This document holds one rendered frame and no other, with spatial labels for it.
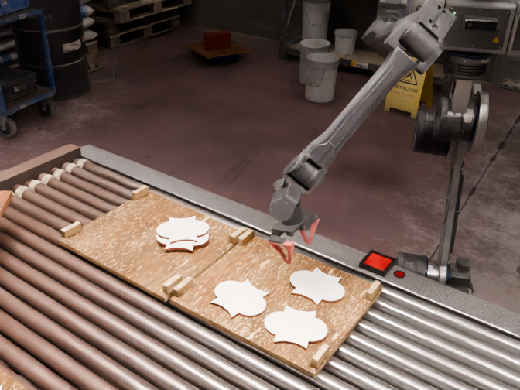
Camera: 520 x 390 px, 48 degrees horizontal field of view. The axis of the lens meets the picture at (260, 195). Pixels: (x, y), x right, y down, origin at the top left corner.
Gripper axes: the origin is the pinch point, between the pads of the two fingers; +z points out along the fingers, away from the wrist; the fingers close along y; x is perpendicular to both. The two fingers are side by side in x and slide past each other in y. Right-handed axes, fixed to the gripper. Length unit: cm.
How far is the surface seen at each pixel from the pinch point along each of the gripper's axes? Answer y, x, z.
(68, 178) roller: -1, 91, -12
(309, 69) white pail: 314, 196, 45
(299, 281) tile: -3.5, -1.4, 6.7
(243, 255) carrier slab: -2.5, 17.0, 3.3
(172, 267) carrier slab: -17.7, 28.4, -0.2
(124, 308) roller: -35.3, 28.6, 0.6
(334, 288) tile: -0.6, -9.6, 8.7
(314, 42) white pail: 372, 224, 36
